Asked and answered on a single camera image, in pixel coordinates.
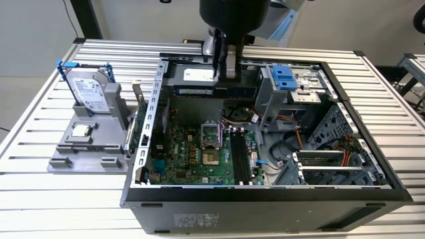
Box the black upright post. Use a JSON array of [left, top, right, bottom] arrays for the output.
[[71, 0, 105, 40]]

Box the RAM stick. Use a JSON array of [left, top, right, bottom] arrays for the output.
[[174, 85, 259, 100], [71, 146, 107, 152]]

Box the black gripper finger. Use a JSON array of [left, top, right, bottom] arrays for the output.
[[212, 27, 231, 100], [227, 37, 244, 87]]

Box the silver disk bay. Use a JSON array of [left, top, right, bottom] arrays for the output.
[[275, 149, 390, 186]]

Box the black cable with blue tab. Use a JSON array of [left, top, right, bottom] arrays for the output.
[[254, 159, 286, 167]]

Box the black RAM slot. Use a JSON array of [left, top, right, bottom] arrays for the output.
[[238, 128, 250, 185], [234, 128, 246, 185], [230, 128, 242, 185]]

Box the metal socket cover frame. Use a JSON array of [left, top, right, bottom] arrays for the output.
[[200, 120, 222, 148]]

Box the silver CPU chip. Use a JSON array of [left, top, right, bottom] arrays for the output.
[[71, 125, 91, 138]]

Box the grey power supply unit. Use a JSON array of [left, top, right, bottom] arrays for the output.
[[163, 64, 228, 125]]

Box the black cable loop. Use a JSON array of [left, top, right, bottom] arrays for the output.
[[268, 138, 300, 172]]

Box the yellow white power wire bundle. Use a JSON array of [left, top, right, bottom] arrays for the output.
[[220, 106, 263, 125]]

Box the CPU socket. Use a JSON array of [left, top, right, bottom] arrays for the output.
[[202, 149, 223, 166]]

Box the metal slat side table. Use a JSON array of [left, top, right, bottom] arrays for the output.
[[394, 53, 425, 110]]

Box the green motherboard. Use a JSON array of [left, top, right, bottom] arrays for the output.
[[148, 124, 267, 186]]

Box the hard disk in blue carrier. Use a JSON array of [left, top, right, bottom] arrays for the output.
[[57, 59, 116, 117]]

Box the thin orange wire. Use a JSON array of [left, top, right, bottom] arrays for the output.
[[294, 124, 304, 151]]

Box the black open PC case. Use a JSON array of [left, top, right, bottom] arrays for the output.
[[119, 52, 415, 236]]

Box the orange red yellow wire band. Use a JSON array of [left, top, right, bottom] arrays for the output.
[[338, 135, 360, 171]]

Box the green graphics card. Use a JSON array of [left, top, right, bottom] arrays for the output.
[[123, 79, 150, 160]]

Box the black curved hose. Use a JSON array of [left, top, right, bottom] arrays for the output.
[[412, 0, 425, 33]]

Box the grey parts rack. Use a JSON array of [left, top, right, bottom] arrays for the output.
[[46, 83, 139, 175]]

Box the black case fan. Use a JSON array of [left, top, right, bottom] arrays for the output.
[[155, 99, 172, 160]]

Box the blue drive bay latch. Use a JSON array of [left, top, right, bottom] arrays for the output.
[[271, 65, 299, 91]]

